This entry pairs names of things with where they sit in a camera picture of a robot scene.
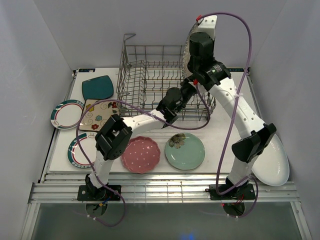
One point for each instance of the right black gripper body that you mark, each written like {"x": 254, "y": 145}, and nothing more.
{"x": 212, "y": 45}

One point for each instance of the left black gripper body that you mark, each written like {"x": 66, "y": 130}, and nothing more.
{"x": 186, "y": 90}

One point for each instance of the speckled beige round plate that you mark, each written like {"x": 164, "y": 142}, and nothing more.
{"x": 186, "y": 53}

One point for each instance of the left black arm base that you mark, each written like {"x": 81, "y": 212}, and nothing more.
{"x": 101, "y": 195}

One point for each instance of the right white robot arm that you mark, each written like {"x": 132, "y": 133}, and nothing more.
{"x": 255, "y": 134}

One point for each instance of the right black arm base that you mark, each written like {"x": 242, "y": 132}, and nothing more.
{"x": 244, "y": 192}

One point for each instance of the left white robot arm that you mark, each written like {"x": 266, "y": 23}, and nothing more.
{"x": 114, "y": 136}

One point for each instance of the right logo sticker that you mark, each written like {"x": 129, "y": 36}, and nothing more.
{"x": 235, "y": 69}

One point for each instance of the logo sticker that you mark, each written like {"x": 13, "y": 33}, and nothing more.
{"x": 86, "y": 70}
{"x": 235, "y": 69}

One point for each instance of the mint green flower plate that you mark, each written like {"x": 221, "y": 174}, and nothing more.
{"x": 184, "y": 151}

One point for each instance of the pink dotted scalloped plate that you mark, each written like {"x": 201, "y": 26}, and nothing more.
{"x": 141, "y": 156}

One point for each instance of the teal square plate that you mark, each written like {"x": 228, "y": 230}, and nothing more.
{"x": 98, "y": 88}

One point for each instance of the cream square flower plate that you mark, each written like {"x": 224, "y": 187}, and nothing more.
{"x": 97, "y": 115}

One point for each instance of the left logo sticker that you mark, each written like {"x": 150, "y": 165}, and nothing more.
{"x": 86, "y": 70}

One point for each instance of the white oval platter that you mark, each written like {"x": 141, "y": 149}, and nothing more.
{"x": 272, "y": 166}

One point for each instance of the grey wire dish rack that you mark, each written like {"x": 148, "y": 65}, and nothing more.
{"x": 146, "y": 72}

